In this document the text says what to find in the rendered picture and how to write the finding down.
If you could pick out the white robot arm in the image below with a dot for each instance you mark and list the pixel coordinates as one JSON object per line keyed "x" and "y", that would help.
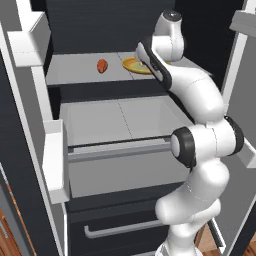
{"x": 203, "y": 100}

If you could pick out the orange-red shrimp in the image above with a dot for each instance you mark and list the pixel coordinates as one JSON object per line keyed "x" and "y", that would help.
{"x": 102, "y": 66}

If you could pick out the grey fridge shelf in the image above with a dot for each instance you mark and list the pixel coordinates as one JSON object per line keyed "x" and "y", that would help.
{"x": 76, "y": 68}

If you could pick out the black fridge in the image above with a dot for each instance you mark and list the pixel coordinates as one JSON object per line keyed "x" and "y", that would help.
{"x": 100, "y": 23}

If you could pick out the fridge door with white lining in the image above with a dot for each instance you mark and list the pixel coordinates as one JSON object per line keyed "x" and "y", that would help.
{"x": 16, "y": 140}
{"x": 241, "y": 93}

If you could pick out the grey crisper drawer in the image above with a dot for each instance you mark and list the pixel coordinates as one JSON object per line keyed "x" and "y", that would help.
{"x": 116, "y": 166}

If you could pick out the pale green food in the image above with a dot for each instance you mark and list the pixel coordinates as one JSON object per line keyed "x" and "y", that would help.
{"x": 140, "y": 68}

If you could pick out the yellow plate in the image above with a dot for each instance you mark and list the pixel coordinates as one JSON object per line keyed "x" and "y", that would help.
{"x": 128, "y": 63}

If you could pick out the white door bin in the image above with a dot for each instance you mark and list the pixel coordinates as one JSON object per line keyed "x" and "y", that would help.
{"x": 30, "y": 46}
{"x": 245, "y": 23}
{"x": 55, "y": 160}

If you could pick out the black freezer drawer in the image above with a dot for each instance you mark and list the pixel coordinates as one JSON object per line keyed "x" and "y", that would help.
{"x": 110, "y": 213}

